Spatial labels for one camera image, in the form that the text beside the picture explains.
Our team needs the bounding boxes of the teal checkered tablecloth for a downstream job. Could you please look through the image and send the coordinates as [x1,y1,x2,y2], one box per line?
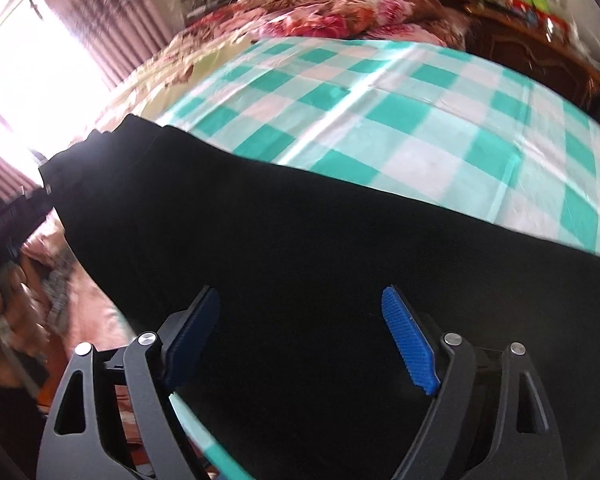
[130,34,600,480]

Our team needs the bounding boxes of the person's left hand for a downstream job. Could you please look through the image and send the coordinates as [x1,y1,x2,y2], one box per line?
[0,263,48,389]

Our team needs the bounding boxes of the black pants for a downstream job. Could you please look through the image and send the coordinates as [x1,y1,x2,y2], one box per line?
[41,116,600,479]

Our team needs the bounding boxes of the red floral blanket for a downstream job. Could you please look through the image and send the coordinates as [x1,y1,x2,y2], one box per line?
[96,0,472,131]

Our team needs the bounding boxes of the dark wooden nightstand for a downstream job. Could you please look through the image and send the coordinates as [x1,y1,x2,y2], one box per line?
[465,3,600,112]

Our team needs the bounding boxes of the pink striped curtain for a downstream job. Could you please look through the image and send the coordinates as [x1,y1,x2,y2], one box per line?
[0,0,182,177]

